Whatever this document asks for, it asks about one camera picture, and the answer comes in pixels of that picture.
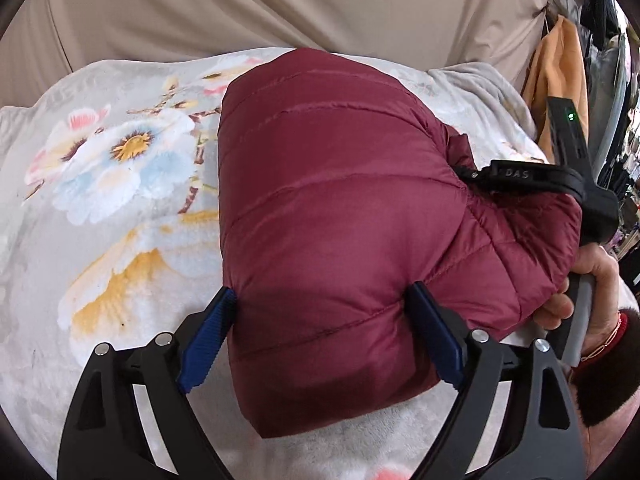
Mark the white floral fleece blanket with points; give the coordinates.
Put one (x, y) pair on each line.
(100, 240)

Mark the person's right hand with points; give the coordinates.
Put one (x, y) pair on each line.
(607, 290)

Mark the person's right forearm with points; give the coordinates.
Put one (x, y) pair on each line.
(610, 390)

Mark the orange hanging garment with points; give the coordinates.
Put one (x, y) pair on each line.
(565, 70)

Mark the dark hanging clothes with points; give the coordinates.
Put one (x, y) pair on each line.
(607, 20)

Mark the maroon puffer jacket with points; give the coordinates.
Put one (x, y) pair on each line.
(340, 210)

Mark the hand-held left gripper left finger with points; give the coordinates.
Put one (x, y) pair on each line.
(207, 345)

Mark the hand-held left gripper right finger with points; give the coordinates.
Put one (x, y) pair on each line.
(435, 330)

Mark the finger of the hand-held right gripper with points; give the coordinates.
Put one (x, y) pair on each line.
(520, 176)

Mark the grey fleece blanket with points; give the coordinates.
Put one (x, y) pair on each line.
(475, 90)

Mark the beige hanging sheet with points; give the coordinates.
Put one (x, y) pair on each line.
(250, 5)

